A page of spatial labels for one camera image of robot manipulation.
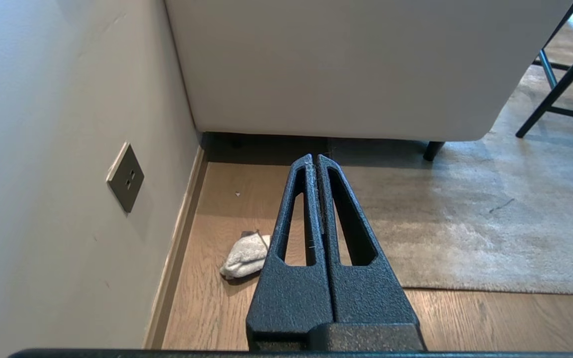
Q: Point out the wooden baseboard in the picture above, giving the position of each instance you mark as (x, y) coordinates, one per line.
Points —
(174, 248)

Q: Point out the white upholstered sofa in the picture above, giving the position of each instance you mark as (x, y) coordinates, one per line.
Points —
(346, 64)

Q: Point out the beige shaggy rug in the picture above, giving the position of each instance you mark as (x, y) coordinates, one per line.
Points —
(465, 219)

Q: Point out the black sofa leg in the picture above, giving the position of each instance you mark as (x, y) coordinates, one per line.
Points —
(432, 150)

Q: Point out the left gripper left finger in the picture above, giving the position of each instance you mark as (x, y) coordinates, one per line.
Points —
(291, 298)

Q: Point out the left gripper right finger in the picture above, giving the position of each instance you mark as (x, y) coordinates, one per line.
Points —
(371, 293)

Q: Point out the grey folded cloth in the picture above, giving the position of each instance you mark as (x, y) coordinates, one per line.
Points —
(245, 255)

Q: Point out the grey wall socket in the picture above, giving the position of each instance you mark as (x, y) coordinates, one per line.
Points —
(126, 177)

